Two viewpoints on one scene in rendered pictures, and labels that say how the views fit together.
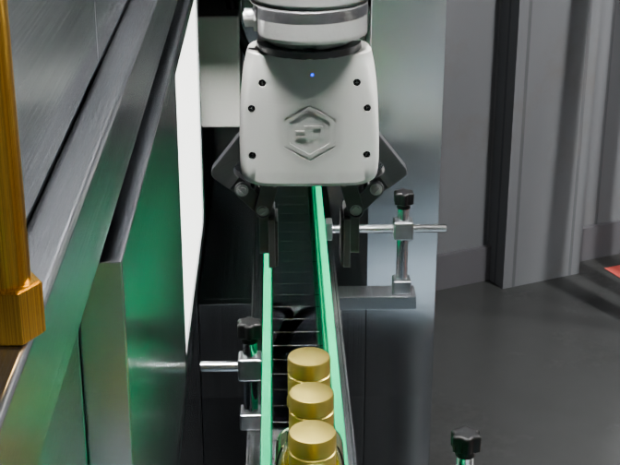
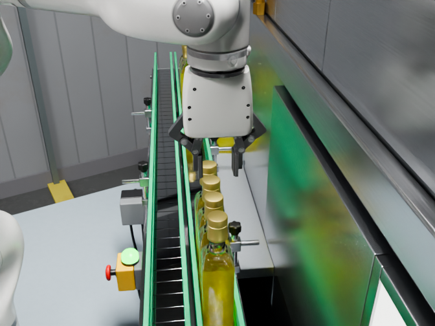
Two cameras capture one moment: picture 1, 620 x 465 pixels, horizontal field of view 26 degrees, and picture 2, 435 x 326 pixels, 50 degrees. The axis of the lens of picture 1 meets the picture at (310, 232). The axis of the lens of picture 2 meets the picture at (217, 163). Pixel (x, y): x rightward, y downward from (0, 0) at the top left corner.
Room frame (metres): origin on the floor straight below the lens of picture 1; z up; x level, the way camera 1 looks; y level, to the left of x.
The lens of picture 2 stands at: (1.57, -0.05, 1.79)
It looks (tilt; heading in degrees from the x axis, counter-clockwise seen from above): 30 degrees down; 175
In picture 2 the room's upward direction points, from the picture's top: straight up
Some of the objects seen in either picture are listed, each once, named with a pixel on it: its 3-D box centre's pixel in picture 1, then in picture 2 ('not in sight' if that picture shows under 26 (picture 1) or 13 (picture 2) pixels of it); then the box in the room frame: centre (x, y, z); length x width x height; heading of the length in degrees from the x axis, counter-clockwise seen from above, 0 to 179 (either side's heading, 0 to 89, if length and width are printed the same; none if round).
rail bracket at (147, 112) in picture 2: not in sight; (142, 116); (0.02, -0.20, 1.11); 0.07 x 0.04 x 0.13; 91
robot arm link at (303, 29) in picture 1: (305, 18); (219, 55); (0.94, 0.00, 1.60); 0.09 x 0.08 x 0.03; 91
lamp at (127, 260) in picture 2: not in sight; (129, 255); (0.65, -0.20, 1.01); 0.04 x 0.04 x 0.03
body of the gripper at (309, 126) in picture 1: (308, 102); (217, 97); (0.94, 0.00, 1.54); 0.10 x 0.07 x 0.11; 91
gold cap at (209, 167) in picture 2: not in sight; (208, 173); (0.77, 0.00, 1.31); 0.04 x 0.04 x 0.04
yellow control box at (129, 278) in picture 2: not in sight; (131, 271); (0.65, -0.20, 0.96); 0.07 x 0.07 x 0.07; 1
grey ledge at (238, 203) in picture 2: not in sight; (229, 176); (0.29, 0.09, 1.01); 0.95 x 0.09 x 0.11; 1
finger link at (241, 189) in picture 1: (256, 220); (243, 153); (0.94, 0.04, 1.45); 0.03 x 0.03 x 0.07; 1
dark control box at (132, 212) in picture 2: not in sight; (134, 207); (0.37, -0.21, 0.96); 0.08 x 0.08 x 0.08; 1
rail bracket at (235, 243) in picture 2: not in sight; (243, 247); (0.77, 0.07, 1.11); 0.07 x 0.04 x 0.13; 91
